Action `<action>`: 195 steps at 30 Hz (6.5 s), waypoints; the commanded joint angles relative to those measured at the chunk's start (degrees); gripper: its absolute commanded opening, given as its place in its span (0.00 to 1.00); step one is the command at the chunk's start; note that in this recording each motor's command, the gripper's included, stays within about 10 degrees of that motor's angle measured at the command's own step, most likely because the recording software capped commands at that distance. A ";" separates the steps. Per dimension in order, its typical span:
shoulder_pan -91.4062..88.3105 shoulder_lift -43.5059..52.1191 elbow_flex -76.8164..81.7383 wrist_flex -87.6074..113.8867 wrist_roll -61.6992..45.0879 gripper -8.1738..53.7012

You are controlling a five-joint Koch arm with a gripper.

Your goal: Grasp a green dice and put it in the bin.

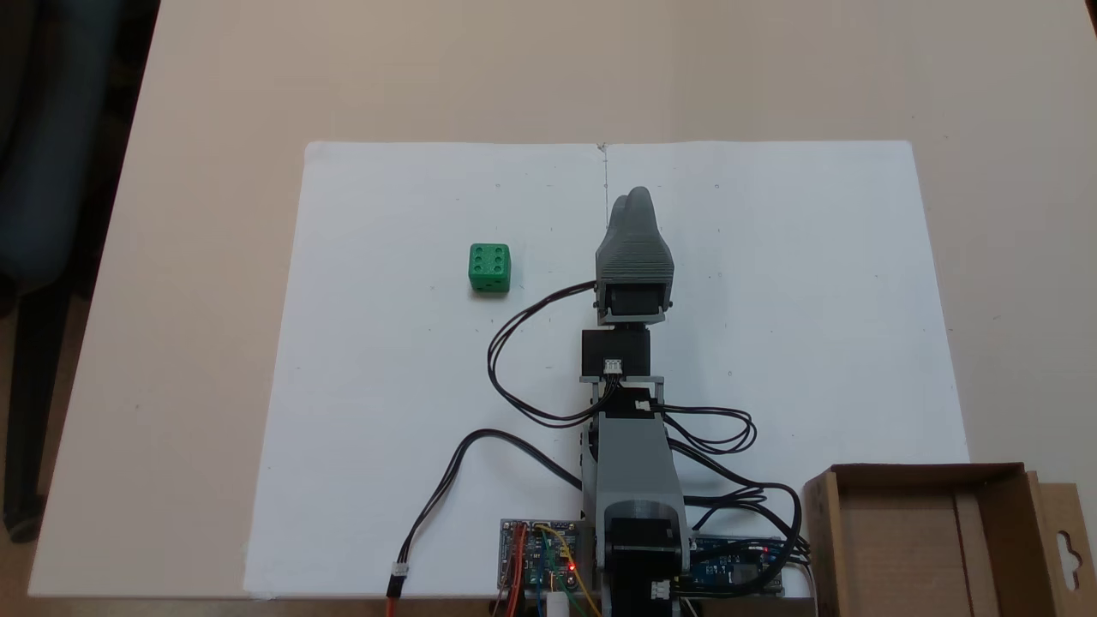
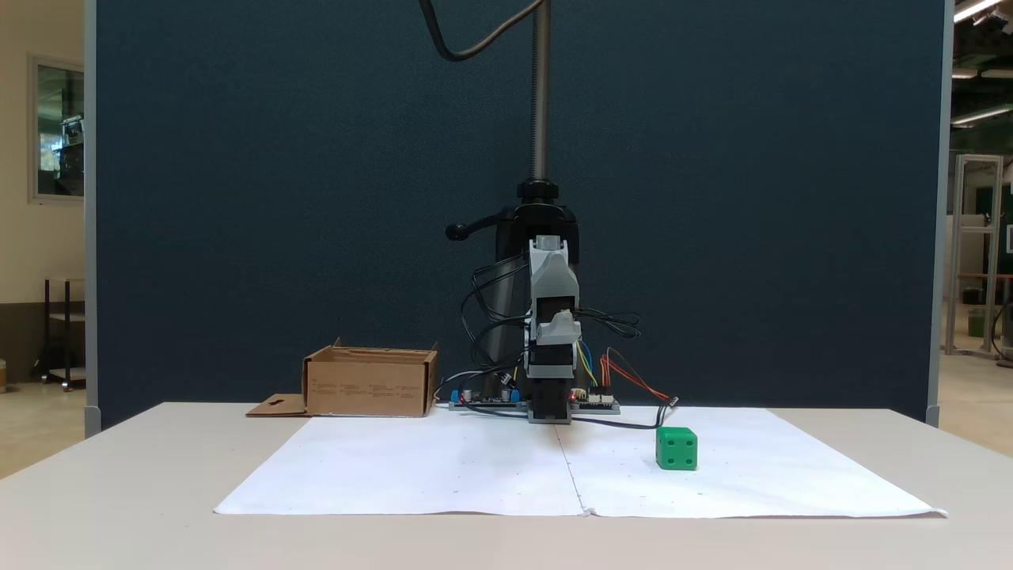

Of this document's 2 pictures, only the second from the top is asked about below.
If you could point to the curved grey moving gripper finger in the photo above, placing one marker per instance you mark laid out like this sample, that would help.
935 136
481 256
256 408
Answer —
565 326

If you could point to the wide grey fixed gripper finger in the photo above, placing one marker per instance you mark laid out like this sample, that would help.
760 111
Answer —
546 336

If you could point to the green dice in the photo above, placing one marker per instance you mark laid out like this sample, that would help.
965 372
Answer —
677 450

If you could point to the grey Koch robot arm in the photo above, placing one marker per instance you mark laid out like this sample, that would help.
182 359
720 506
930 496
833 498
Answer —
552 277

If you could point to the circuit board with white connectors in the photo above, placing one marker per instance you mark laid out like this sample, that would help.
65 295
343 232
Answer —
595 405

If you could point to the circuit board with blue terminals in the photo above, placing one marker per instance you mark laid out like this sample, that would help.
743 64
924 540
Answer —
484 402

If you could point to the white paper sheet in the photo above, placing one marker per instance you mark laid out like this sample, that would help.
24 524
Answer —
427 467
752 483

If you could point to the brown cardboard box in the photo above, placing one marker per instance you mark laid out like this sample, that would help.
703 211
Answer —
368 388

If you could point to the black tripod with metal pole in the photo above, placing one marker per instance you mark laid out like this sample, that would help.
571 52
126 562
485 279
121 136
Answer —
540 119

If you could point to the dark blue partition panel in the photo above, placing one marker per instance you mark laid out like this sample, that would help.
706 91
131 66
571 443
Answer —
237 158

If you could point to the ceiling light strip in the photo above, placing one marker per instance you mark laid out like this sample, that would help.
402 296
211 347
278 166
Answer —
977 115
975 9

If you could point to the dark shelf cart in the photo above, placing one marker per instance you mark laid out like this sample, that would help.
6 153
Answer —
66 317

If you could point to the aluminium frame structure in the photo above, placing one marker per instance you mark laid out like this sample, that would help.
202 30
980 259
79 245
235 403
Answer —
959 253

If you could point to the framed wall window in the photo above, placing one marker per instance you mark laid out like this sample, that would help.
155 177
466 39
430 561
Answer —
59 131

